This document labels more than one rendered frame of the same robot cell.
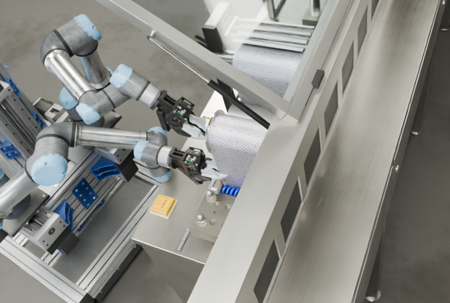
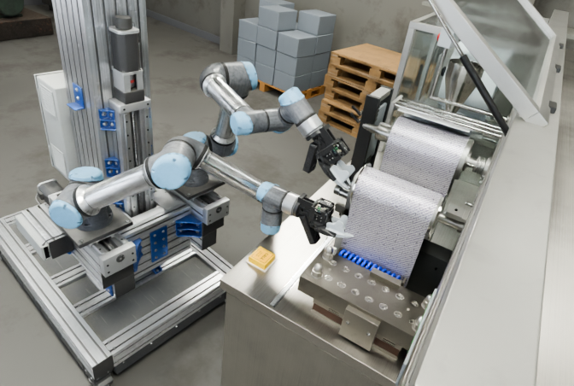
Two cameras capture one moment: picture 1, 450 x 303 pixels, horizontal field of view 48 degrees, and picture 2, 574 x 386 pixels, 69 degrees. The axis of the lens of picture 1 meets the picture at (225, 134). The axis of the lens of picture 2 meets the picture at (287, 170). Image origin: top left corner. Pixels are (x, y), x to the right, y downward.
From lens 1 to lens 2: 73 cm
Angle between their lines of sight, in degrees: 21
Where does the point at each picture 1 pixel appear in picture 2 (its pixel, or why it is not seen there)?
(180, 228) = (277, 284)
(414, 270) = not seen: outside the picture
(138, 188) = (199, 270)
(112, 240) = (158, 309)
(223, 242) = (501, 184)
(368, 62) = not seen: hidden behind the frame
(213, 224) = (328, 280)
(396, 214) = not seen: hidden behind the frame
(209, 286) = (501, 215)
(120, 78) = (294, 96)
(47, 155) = (178, 154)
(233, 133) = (387, 183)
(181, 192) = (283, 253)
